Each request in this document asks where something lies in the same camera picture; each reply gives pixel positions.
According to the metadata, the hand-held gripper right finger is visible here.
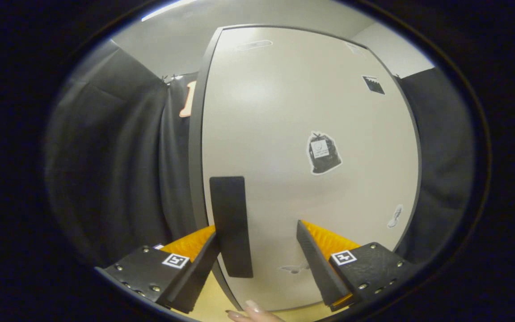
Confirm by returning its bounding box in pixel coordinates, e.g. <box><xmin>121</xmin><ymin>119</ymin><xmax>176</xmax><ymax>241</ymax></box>
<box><xmin>296</xmin><ymin>220</ymin><xmax>417</xmax><ymax>313</ymax></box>

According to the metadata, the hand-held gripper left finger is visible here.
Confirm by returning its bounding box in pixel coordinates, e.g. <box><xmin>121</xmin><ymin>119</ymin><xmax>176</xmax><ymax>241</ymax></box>
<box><xmin>94</xmin><ymin>225</ymin><xmax>221</xmax><ymax>315</ymax></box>

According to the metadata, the black door handle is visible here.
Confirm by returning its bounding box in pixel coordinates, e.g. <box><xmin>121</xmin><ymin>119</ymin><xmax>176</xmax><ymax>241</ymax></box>
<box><xmin>209</xmin><ymin>176</ymin><xmax>254</xmax><ymax>279</ymax></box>

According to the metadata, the grey shoe cabinet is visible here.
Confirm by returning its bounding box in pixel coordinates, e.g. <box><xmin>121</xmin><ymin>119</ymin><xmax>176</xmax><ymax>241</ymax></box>
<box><xmin>188</xmin><ymin>23</ymin><xmax>423</xmax><ymax>314</ymax></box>

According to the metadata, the black backdrop cloth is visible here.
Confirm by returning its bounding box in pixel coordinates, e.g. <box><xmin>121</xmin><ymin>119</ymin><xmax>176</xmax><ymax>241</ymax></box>
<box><xmin>45</xmin><ymin>40</ymin><xmax>477</xmax><ymax>269</ymax></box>

